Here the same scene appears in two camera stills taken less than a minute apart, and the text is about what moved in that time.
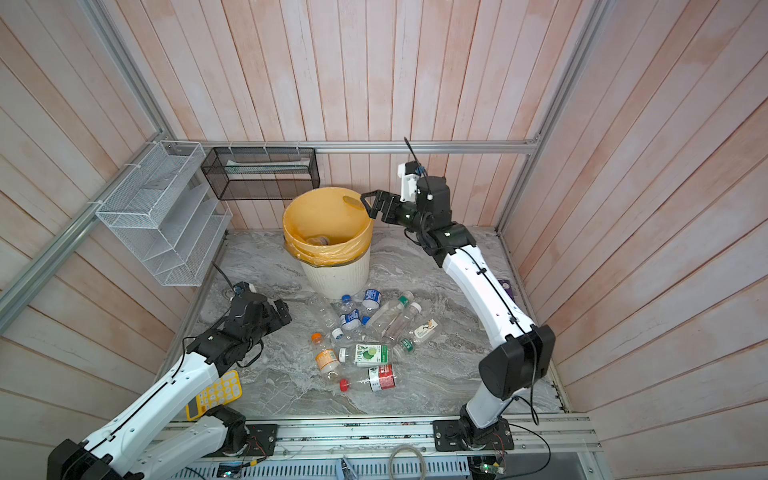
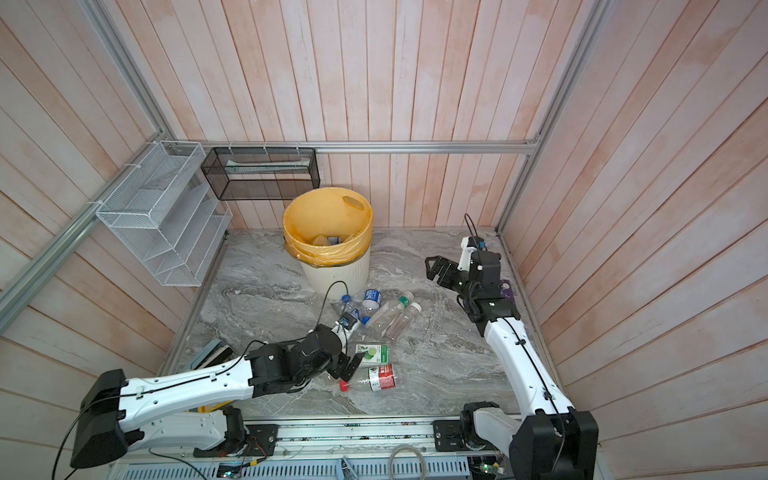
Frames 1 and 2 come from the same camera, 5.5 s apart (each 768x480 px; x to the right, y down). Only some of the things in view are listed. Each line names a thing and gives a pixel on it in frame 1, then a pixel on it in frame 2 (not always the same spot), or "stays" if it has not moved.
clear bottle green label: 383,318 stays
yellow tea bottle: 321,241 stays
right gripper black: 388,200 to 443,263
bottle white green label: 365,355 stays
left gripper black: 283,311 to 346,375
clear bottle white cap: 403,323 stays
